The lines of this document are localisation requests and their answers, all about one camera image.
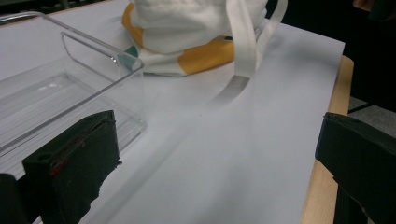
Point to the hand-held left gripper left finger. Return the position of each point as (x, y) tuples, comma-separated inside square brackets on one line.
[(77, 165)]

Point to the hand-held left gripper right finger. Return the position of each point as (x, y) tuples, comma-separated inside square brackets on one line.
[(361, 161)]

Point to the clear plastic box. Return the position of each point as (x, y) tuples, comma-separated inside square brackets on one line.
[(62, 93)]

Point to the white and yellow tote bag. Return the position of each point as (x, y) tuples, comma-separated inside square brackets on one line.
[(186, 34)]

